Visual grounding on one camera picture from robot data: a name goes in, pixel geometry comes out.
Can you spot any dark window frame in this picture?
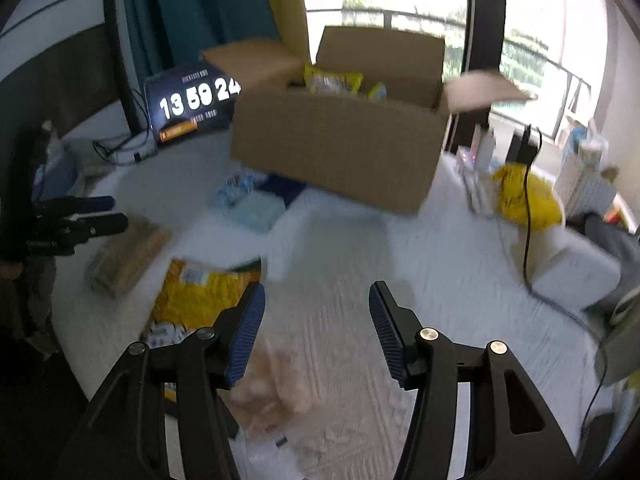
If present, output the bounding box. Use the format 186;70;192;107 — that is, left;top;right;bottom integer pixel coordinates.
442;0;508;156

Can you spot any black tablet showing clock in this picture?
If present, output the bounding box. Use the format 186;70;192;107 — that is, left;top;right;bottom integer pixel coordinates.
142;62;243;150

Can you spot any white box-shaped device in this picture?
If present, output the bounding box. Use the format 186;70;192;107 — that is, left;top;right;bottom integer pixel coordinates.
532;242;623;311

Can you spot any blue white patterned packet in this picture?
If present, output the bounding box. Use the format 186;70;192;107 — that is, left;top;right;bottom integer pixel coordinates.
210;170;271;206

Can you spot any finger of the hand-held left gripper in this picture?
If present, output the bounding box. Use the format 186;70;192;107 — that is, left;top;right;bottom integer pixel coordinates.
54;212;129;247
34;195;116;217

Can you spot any dark blue packet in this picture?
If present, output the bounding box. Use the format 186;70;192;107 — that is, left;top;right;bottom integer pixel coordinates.
260;172;308;208

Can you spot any white packet with barcode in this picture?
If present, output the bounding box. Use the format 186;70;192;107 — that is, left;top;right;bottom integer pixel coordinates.
232;425;321;480

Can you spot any brown cardboard box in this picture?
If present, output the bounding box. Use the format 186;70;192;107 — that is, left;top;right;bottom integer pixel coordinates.
199;25;538;215

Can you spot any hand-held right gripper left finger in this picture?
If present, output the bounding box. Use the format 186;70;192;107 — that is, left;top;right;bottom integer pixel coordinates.
52;281;267;480

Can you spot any white woven basket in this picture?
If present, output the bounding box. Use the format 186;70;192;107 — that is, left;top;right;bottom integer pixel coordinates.
552;125;618;206

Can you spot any large yellow snack packet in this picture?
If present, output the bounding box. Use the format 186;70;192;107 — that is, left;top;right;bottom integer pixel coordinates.
150;257;263;341

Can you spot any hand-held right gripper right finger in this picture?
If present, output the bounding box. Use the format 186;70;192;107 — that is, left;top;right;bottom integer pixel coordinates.
368;280;581;480

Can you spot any long black cable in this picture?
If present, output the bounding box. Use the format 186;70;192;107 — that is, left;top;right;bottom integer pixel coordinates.
522;125;608;441

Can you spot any yellow curtain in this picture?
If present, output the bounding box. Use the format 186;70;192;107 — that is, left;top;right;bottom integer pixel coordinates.
257;0;313;61

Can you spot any black charger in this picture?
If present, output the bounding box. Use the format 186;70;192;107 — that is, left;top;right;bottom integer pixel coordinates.
510;127;541;161

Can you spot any dark headboard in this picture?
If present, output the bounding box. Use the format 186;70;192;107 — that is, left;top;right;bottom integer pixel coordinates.
0;25;126;141

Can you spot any yellow packet with picture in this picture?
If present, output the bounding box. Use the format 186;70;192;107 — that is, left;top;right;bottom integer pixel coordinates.
302;64;364;97

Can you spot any brown snack packet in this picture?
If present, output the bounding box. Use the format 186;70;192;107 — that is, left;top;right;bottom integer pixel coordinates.
87;217;173;300

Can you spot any teal curtain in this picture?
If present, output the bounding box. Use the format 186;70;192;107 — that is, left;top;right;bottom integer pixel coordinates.
120;0;281;78

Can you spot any white blue boxed snack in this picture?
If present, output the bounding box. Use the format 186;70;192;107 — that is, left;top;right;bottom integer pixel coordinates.
142;322;198;348

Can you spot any black charging cable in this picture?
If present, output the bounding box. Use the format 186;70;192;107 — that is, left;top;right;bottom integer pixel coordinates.
92;87;157;166

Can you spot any beige snack packet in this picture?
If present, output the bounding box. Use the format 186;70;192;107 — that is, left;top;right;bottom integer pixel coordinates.
220;335;313;441

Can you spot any pale blue snack packet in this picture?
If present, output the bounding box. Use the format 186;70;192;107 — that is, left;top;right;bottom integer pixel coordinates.
222;195;286;233

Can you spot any yellow plastic bag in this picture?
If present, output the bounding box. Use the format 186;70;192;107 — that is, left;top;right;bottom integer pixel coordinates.
492;162;563;233

